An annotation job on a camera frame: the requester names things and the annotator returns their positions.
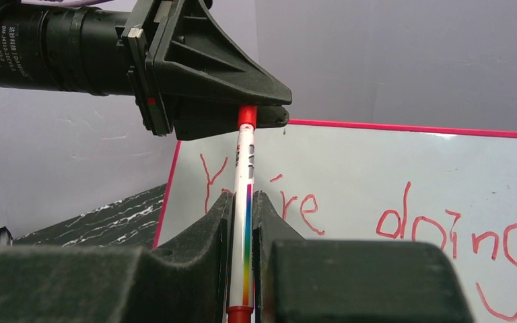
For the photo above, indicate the white marker pen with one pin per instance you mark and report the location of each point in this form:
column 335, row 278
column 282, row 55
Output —
column 240, row 304

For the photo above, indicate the pink framed whiteboard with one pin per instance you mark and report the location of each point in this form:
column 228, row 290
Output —
column 453, row 188

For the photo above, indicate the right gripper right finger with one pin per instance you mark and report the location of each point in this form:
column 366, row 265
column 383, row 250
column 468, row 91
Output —
column 306, row 280

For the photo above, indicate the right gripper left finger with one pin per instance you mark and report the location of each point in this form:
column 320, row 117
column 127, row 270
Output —
column 183, row 280

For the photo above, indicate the red marker cap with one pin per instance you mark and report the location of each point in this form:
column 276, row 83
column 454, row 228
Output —
column 247, row 116

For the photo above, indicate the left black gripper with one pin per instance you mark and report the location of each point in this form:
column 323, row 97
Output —
column 176, row 49

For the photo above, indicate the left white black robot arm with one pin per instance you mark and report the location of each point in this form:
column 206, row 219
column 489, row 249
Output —
column 66, row 49

